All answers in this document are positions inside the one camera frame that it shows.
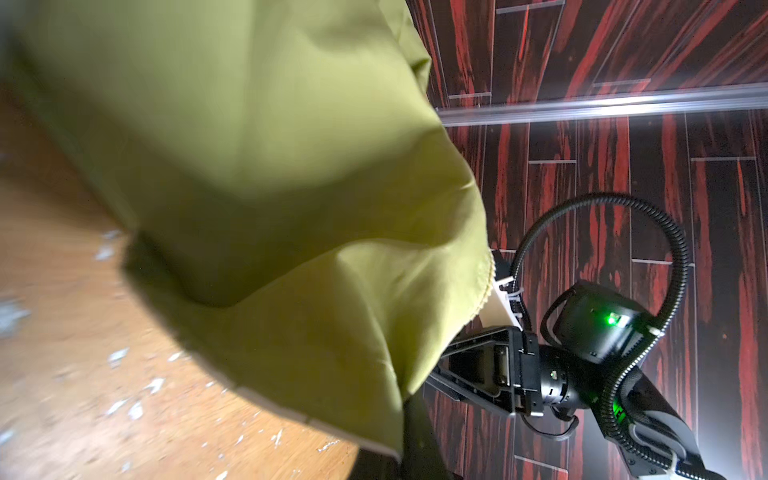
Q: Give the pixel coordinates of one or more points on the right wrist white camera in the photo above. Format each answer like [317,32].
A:
[498,311]

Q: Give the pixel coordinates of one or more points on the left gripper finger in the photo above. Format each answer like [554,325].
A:
[421,459]

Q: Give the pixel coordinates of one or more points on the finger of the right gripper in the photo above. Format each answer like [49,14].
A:
[480,370]

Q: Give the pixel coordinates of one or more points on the green jacket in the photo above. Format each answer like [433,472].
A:
[302,223]

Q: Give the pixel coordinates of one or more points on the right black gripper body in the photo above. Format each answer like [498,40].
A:
[584,333]

